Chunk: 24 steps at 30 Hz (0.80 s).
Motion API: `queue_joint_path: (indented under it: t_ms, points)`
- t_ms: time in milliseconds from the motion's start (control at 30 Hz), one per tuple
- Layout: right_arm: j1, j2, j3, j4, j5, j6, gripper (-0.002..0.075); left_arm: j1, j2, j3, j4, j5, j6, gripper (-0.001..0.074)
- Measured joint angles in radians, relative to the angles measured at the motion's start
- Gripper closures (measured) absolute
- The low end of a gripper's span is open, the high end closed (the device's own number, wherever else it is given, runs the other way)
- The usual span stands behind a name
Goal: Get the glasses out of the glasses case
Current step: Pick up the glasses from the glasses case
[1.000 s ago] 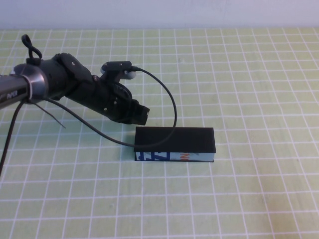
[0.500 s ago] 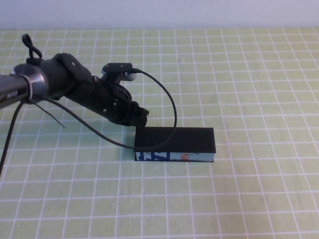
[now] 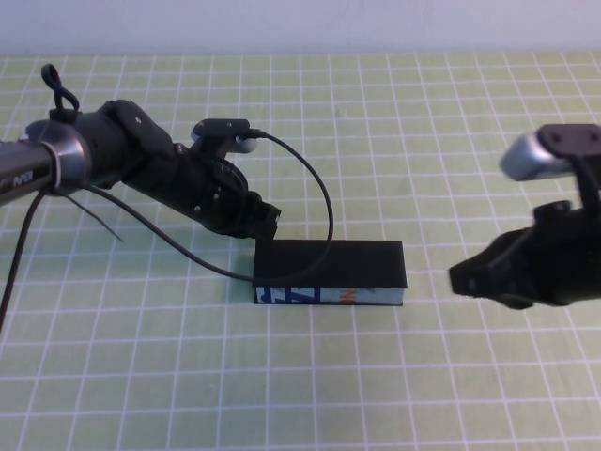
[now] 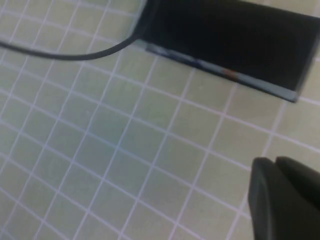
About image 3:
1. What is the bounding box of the black printed glasses case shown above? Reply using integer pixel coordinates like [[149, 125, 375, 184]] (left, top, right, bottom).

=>
[[252, 238, 408, 308]]

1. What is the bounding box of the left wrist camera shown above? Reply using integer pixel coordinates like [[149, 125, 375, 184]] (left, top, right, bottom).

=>
[[190, 117, 260, 155]]

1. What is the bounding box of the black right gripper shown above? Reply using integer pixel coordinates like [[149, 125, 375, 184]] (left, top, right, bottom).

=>
[[448, 200, 601, 312]]

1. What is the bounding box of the left black camera cable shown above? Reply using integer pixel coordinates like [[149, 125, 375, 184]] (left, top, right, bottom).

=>
[[0, 129, 333, 330]]

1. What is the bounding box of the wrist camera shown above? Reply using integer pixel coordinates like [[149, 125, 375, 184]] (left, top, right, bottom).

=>
[[190, 117, 260, 155], [497, 122, 601, 208]]

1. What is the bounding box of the black cable tie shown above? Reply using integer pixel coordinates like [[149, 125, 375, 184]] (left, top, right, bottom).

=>
[[65, 190, 126, 244]]

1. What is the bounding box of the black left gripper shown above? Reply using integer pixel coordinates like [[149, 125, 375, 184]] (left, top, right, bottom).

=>
[[138, 139, 283, 241]]

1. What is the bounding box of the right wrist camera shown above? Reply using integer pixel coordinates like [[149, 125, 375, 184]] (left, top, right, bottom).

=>
[[497, 122, 601, 208]]

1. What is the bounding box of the green grid tablecloth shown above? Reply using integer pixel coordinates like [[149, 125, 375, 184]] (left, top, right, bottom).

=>
[[0, 53, 601, 451]]

